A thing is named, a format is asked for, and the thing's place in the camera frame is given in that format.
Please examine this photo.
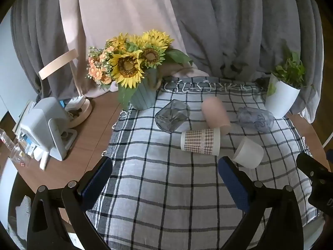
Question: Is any spiral notebook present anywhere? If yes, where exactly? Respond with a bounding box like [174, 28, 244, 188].
[16, 195, 32, 240]

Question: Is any clear patterned glass cup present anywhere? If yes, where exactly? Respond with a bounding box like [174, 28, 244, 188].
[236, 107, 275, 132]

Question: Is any white desktop device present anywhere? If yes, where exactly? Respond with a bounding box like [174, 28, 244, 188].
[20, 97, 78, 161]

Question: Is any white power strip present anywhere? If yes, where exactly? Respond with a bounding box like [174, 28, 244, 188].
[65, 96, 86, 111]

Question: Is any white cup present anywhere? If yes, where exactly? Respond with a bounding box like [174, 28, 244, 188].
[231, 137, 264, 169]

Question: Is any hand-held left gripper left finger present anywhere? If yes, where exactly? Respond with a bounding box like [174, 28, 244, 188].
[27, 156, 113, 250]

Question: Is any plaid tablecloth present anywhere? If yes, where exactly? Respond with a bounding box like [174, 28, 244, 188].
[86, 76, 322, 250]

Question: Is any ribbed blue-green vase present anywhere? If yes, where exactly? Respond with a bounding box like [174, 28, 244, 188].
[129, 69, 159, 110]

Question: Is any stack of books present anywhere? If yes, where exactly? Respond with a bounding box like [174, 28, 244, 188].
[13, 100, 37, 141]

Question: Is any green leafy plant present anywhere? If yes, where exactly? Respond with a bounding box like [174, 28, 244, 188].
[268, 45, 315, 95]

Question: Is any grey glass cup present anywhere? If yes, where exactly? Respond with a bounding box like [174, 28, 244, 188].
[155, 99, 190, 134]

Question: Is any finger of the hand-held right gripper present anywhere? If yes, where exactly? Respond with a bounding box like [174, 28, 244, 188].
[296, 152, 333, 181]

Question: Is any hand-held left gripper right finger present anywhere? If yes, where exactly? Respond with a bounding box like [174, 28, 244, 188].
[218, 157, 311, 250]

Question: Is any pink curtain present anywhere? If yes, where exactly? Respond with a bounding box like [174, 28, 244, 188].
[58, 0, 209, 98]

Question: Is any sunflower bouquet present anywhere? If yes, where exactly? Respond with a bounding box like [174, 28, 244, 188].
[87, 30, 193, 110]

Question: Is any checked paper cup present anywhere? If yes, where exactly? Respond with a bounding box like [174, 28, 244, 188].
[180, 128, 221, 156]

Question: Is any round wooden tray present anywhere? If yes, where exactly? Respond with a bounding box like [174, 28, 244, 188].
[65, 99, 93, 129]

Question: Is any clear plastic bottle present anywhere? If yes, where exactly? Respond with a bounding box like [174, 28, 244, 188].
[0, 129, 29, 167]

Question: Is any grey curtain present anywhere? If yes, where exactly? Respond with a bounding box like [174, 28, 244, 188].
[164, 0, 324, 124]
[10, 0, 86, 102]

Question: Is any pink cup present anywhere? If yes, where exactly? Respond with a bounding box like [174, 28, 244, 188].
[201, 97, 231, 136]

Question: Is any white cable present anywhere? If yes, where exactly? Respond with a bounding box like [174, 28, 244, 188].
[323, 132, 333, 149]

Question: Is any white plant pot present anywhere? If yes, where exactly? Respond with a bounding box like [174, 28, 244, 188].
[265, 73, 301, 119]

